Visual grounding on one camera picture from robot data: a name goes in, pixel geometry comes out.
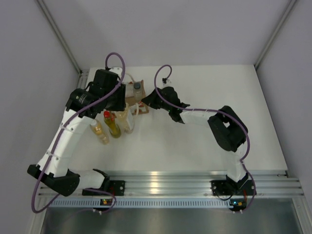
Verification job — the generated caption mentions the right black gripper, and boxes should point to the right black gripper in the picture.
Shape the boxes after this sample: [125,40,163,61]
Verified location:
[142,88,172,112]

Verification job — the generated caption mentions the burlap watermelon canvas bag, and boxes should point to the burlap watermelon canvas bag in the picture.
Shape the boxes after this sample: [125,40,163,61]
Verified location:
[124,73,149,115]

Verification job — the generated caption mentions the grey cap clear jar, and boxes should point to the grey cap clear jar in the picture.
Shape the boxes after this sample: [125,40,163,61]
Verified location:
[133,82,143,102]

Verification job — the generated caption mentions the white cap amber bottle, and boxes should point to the white cap amber bottle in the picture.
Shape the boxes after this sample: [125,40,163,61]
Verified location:
[90,119,109,145]
[115,103,134,134]

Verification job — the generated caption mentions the red cap yellow bottle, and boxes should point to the red cap yellow bottle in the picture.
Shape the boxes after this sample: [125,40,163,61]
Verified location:
[103,111,121,138]

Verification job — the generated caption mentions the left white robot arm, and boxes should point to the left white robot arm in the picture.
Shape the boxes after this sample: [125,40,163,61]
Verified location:
[27,67,125,196]

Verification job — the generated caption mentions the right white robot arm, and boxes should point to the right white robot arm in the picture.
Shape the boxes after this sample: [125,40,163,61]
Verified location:
[141,86,250,195]

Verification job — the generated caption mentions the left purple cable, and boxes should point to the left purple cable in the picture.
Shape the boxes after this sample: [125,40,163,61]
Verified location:
[31,52,126,215]

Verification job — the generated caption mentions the purple cable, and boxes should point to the purple cable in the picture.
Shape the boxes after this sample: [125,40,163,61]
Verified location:
[154,64,256,214]
[31,52,126,215]

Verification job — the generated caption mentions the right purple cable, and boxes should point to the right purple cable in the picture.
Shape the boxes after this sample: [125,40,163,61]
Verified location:
[154,64,256,214]

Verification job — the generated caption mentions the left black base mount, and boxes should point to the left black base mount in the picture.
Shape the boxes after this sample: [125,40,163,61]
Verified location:
[82,180,126,196]

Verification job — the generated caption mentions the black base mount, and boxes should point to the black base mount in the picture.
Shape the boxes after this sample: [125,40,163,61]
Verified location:
[82,180,126,196]
[211,180,233,201]

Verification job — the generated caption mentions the left aluminium frame post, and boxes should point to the left aluminium frame post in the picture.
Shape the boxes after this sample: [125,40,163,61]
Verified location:
[35,0,81,74]

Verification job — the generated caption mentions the aluminium frame post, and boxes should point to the aluminium frame post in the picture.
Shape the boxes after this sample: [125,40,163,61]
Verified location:
[253,0,299,71]
[35,0,81,74]

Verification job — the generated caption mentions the white slotted cable duct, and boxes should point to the white slotted cable duct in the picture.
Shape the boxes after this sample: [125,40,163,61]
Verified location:
[50,197,243,208]

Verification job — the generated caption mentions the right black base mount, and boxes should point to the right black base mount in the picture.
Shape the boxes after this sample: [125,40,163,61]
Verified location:
[211,180,233,201]

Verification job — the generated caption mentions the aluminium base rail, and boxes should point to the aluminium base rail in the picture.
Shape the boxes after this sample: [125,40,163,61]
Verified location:
[109,171,304,198]

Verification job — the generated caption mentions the right aluminium frame post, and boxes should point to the right aluminium frame post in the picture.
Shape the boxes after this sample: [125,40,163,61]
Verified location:
[253,0,299,71]

